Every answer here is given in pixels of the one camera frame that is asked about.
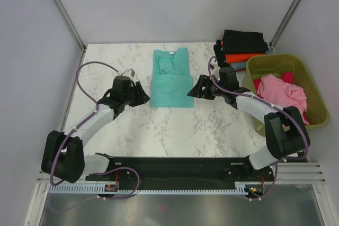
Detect left aluminium frame post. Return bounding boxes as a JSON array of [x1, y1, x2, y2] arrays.
[[52, 0, 86, 52]]

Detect aluminium frame post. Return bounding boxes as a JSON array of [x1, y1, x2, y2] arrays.
[[52, 0, 86, 52], [269, 0, 302, 49]]

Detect black folded t shirt bottom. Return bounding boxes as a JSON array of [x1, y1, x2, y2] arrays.
[[213, 40, 228, 68]]

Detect grey blue folded t shirt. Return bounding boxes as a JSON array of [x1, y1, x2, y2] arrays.
[[229, 49, 274, 71]]

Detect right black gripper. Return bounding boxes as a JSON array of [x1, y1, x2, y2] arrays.
[[188, 75, 227, 101]]

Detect teal t shirt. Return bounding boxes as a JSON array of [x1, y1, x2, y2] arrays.
[[150, 48, 194, 109]]

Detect right aluminium frame post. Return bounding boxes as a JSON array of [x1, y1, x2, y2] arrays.
[[269, 0, 302, 49]]

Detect orange folded t shirt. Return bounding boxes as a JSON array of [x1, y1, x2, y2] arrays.
[[225, 53, 265, 64]]

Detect olive green plastic bin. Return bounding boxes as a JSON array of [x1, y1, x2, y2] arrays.
[[243, 54, 329, 129]]

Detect white slotted cable duct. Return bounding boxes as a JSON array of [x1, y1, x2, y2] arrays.
[[47, 181, 265, 195]]

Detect aluminium front rail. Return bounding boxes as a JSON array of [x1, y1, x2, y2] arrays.
[[37, 161, 326, 184]]

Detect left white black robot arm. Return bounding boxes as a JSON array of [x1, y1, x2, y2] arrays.
[[41, 75, 150, 183]]

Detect black folded t shirt top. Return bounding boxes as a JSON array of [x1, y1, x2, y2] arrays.
[[222, 30, 269, 54]]

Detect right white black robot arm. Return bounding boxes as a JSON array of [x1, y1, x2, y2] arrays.
[[188, 67, 310, 180]]

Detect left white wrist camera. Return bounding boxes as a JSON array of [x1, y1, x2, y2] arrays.
[[122, 68, 135, 79]]

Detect pink t shirt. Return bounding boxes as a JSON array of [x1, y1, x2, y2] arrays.
[[256, 74, 309, 121]]

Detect black folded t shirt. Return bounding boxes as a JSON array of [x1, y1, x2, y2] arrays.
[[213, 40, 228, 68], [222, 30, 269, 54]]

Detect red t shirt in bin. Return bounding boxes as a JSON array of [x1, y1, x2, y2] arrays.
[[253, 71, 310, 126]]

